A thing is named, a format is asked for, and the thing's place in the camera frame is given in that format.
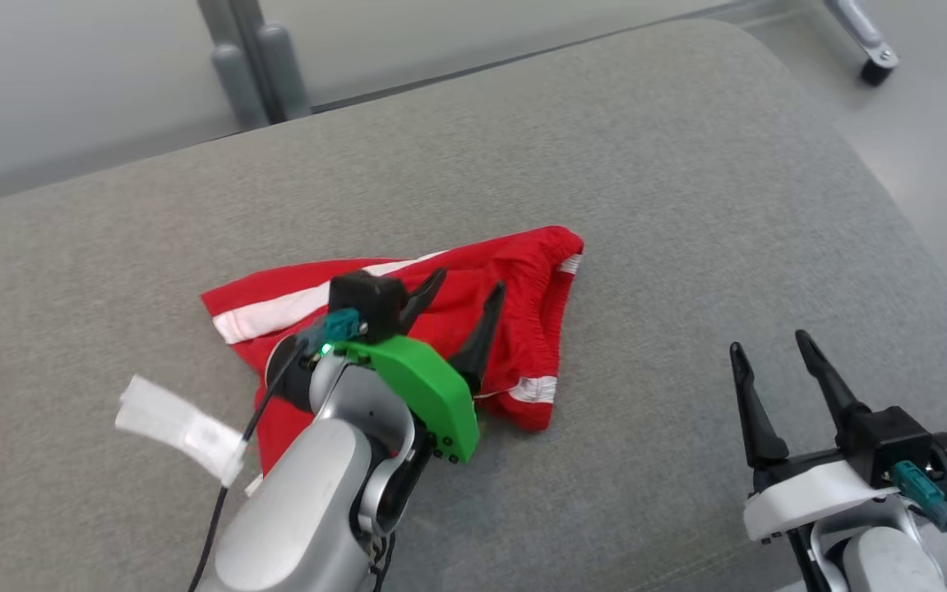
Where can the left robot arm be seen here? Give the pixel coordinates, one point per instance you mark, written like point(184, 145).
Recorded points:
point(301, 493)

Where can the grey metal frame post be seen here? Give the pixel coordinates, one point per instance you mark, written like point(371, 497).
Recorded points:
point(256, 57)

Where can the white tape label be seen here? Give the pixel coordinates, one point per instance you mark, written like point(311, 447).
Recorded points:
point(177, 427)

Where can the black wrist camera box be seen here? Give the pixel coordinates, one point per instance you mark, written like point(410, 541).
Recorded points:
point(889, 448)
point(368, 302)

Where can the red shorts with white stripes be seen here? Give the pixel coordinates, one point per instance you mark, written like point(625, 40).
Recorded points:
point(527, 275)

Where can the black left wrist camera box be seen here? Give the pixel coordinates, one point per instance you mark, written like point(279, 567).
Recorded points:
point(368, 302)

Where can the grey leg with black caster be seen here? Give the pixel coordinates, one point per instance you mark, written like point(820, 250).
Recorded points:
point(864, 37)

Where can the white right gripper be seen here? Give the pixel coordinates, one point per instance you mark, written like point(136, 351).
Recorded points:
point(810, 497)

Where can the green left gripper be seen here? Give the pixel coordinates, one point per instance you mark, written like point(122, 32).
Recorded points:
point(428, 386)

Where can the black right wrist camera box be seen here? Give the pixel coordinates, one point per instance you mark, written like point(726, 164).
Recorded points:
point(889, 448)

